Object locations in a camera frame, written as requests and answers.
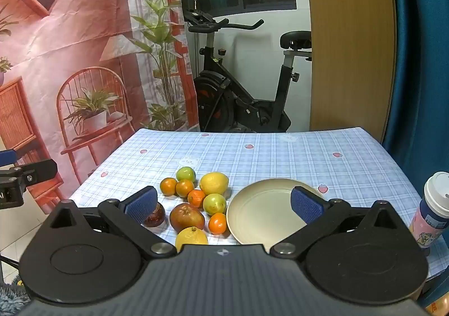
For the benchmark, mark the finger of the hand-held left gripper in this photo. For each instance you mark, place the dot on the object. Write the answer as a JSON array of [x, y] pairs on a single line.
[[7, 157], [38, 170]]

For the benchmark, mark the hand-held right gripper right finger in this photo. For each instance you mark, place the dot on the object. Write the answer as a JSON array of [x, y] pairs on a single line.
[[307, 205]]

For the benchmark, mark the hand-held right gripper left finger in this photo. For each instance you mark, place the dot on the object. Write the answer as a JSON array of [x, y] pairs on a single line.
[[142, 205]]

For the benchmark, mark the orange tangerine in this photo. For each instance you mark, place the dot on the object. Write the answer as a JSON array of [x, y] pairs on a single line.
[[196, 197], [168, 186], [184, 188], [217, 223]]

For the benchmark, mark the red apple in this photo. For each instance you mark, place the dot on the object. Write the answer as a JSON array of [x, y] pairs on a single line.
[[187, 217]]

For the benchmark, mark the cream round plate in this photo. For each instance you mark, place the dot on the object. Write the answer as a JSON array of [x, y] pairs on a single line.
[[259, 210]]

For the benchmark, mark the dark red round fruit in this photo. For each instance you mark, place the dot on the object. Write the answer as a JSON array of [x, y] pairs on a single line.
[[158, 216]]

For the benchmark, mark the blue plaid tablecloth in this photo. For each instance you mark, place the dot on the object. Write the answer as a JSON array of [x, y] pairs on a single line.
[[280, 161]]

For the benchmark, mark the green citrus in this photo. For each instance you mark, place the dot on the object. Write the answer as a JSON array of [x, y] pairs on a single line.
[[214, 203], [185, 173]]

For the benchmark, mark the yellow lemon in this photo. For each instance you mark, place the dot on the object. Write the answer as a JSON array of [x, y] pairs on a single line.
[[214, 183], [191, 238]]

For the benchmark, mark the grey fluffy rug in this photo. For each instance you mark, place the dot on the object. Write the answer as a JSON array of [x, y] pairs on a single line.
[[12, 298]]

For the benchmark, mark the lidded paper cup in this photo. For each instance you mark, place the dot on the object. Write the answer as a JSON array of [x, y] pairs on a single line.
[[433, 214]]

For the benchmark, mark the black exercise bike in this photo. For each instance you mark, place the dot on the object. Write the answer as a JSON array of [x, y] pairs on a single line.
[[224, 98]]

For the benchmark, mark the wooden door panel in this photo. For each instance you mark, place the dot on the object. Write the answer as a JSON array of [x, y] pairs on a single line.
[[350, 38]]

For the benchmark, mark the blue curtain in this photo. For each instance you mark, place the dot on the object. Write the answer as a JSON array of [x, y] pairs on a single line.
[[421, 56]]

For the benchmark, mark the printed wall cloth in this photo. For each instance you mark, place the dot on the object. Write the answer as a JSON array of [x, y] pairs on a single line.
[[87, 21]]

